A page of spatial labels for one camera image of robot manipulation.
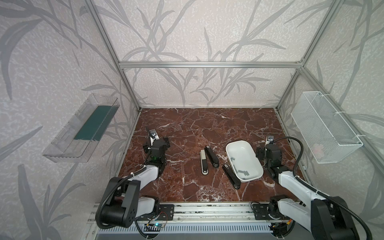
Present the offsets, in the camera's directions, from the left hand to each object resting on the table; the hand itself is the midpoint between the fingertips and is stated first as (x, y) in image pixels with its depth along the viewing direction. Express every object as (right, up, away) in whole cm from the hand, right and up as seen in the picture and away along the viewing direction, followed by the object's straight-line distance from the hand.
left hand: (157, 133), depth 89 cm
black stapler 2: (+45, -25, -8) cm, 52 cm away
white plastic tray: (+53, -17, +2) cm, 55 cm away
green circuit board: (+6, -42, -18) cm, 46 cm away
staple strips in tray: (+52, -23, -2) cm, 57 cm away
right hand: (+67, -6, 0) cm, 67 cm away
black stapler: (+33, -14, +1) cm, 36 cm away
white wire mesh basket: (+81, 0, -26) cm, 85 cm away
